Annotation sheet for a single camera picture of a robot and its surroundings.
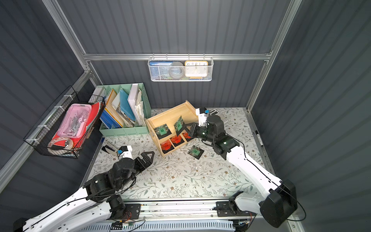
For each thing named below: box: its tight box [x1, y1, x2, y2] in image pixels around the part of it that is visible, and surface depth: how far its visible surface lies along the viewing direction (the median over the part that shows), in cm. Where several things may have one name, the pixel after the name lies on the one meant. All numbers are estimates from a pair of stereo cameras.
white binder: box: [127, 83, 139, 126], surface depth 96 cm
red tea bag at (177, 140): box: [169, 134, 186, 147], surface depth 101 cm
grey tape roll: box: [168, 61, 185, 80], surface depth 90 cm
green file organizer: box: [90, 82, 152, 137], surface depth 98 cm
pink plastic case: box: [56, 103, 93, 139], surface depth 74 cm
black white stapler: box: [101, 145, 118, 156], surface depth 96 cm
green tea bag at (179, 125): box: [173, 115, 186, 137], surface depth 75 cm
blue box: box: [148, 60, 174, 80], surface depth 89 cm
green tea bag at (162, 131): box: [153, 123, 172, 140], surface depth 82 cm
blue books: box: [99, 108, 123, 130], surface depth 99 cm
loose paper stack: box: [134, 88, 146, 119], surface depth 93 cm
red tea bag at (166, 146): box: [160, 139, 175, 155], surface depth 98 cm
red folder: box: [48, 101, 101, 148], surface depth 71 cm
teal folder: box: [119, 88, 136, 122], surface depth 96 cm
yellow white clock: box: [184, 60, 209, 79], surface depth 90 cm
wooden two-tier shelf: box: [145, 100, 200, 158], surface depth 89 cm
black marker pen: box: [255, 130, 264, 147], surface depth 108 cm
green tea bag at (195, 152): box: [187, 145, 205, 160], surface depth 98 cm
